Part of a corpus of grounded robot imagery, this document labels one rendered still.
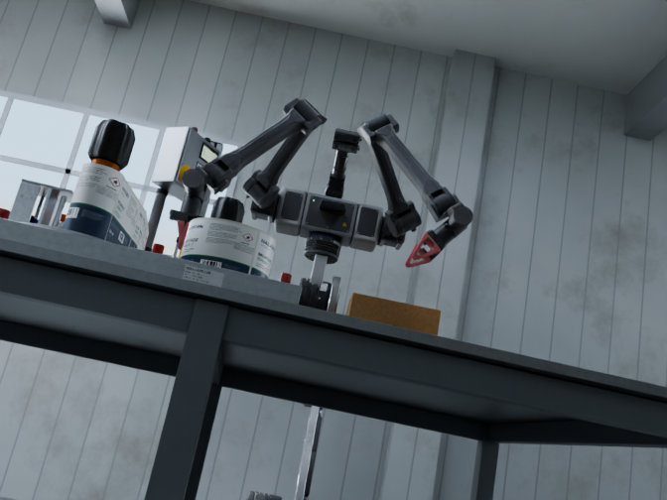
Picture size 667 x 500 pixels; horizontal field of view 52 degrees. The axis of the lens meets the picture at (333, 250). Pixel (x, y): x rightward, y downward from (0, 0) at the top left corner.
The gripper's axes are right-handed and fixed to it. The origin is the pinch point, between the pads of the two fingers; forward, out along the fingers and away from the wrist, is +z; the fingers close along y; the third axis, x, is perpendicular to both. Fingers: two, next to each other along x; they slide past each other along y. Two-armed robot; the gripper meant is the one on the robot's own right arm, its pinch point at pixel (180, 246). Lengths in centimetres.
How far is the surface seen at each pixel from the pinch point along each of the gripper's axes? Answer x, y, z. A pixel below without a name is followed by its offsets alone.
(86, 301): -70, -4, 32
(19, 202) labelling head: -4.8, -43.6, 0.0
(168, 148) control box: 12.3, -13.3, -33.1
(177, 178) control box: 9.3, -7.6, -23.1
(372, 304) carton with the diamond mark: 28, 62, -4
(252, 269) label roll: -48, 22, 14
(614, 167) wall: 233, 255, -196
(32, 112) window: 267, -153, -138
